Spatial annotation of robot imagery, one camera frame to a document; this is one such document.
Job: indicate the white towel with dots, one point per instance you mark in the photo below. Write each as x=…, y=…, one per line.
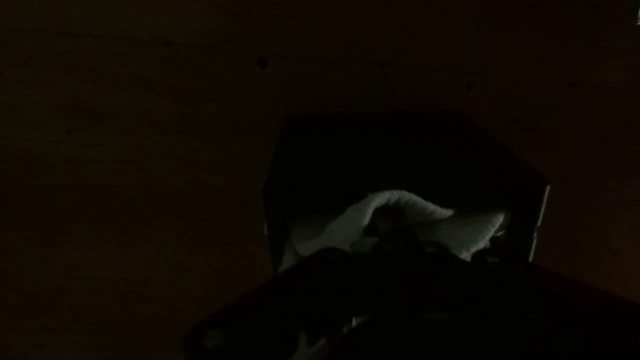
x=390, y=215

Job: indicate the black basket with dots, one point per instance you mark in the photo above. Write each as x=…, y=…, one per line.
x=322, y=164

